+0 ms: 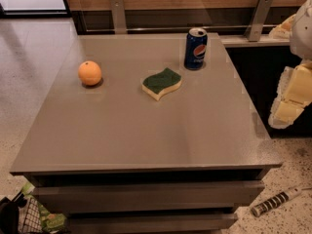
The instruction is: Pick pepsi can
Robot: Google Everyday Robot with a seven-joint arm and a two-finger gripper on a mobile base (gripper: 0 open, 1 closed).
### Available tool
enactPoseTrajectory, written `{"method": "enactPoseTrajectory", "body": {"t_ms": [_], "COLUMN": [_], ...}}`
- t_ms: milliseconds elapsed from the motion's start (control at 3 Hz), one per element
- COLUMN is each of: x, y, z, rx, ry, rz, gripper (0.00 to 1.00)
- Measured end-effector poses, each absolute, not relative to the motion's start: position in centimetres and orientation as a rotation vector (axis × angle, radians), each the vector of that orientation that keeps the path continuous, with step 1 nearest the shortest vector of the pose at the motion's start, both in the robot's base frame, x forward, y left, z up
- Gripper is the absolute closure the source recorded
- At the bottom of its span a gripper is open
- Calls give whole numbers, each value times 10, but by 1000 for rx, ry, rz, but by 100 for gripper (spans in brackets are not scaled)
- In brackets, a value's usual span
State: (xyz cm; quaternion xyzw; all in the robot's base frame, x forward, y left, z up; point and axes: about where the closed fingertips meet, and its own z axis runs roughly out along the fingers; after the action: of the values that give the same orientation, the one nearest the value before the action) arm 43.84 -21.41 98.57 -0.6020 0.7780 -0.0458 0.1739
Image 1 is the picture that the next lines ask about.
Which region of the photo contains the left metal bracket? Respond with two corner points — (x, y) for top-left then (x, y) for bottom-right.
(109, 0), (127, 34)

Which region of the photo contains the blue pepsi can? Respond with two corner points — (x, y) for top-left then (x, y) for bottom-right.
(184, 27), (208, 70)

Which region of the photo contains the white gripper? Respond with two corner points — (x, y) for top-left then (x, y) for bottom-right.
(268, 0), (312, 129)

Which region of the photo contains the black wire basket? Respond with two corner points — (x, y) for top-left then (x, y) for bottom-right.
(0, 192), (42, 234)

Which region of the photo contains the orange fruit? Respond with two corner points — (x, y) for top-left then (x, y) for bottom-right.
(78, 60), (101, 86)

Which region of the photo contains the right metal bracket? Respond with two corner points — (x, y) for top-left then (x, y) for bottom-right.
(245, 0), (273, 42)

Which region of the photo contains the white power strip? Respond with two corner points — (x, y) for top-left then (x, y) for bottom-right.
(251, 187), (311, 217)

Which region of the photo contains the upper grey drawer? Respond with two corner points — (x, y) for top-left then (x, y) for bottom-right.
(34, 180), (264, 214)

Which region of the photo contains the lower grey drawer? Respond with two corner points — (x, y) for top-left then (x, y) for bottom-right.
(68, 214), (238, 234)

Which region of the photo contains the grey drawer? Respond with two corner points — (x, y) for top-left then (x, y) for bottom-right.
(68, 214), (238, 234)
(34, 180), (264, 214)

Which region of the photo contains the metal bracket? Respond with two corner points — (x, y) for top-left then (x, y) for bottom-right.
(245, 0), (273, 42)
(109, 0), (127, 34)

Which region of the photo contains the grey drawer cabinet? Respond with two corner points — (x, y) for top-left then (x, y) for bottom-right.
(11, 34), (282, 223)

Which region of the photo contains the green yellow sponge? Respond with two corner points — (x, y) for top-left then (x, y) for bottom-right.
(141, 68), (182, 101)

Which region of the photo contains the green snack bag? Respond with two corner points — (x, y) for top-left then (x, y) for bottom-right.
(21, 182), (66, 234)

